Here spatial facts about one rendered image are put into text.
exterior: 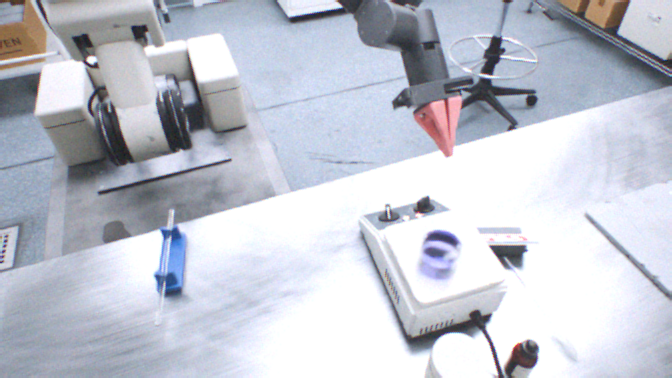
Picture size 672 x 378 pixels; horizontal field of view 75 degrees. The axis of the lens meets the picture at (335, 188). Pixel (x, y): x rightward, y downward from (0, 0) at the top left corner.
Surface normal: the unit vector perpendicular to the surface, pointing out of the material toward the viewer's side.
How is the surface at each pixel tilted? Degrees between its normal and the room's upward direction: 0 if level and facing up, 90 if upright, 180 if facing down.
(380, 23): 63
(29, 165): 0
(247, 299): 0
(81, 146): 90
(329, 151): 0
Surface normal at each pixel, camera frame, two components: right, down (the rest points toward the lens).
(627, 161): -0.01, -0.70
